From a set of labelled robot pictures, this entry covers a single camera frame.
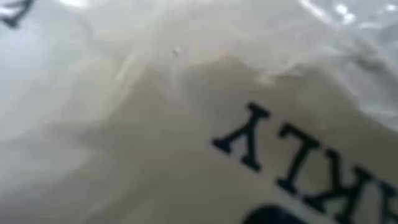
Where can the clear plastic package black print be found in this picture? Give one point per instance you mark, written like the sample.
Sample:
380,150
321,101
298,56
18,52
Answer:
161,130

